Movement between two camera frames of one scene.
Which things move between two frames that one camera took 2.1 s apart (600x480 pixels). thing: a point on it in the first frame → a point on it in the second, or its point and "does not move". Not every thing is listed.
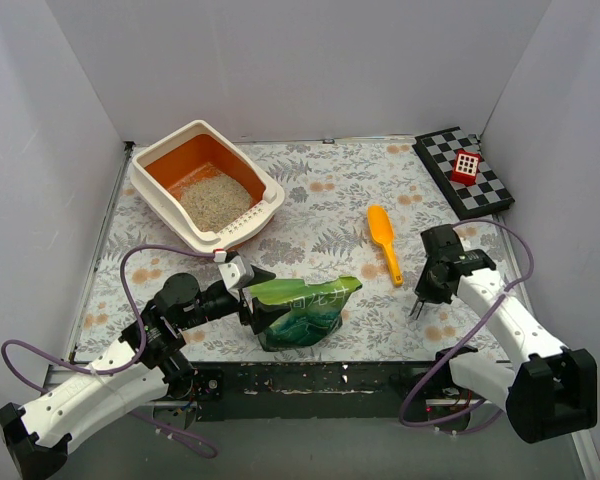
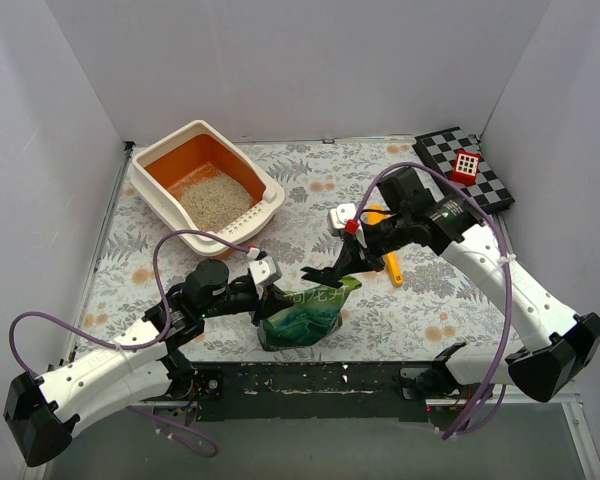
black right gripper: (424, 295) → (356, 252)
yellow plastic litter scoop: (381, 230) does not move
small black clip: (420, 309) → (328, 276)
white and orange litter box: (203, 189) does not move
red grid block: (465, 167) does not move
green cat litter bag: (315, 309) does not move
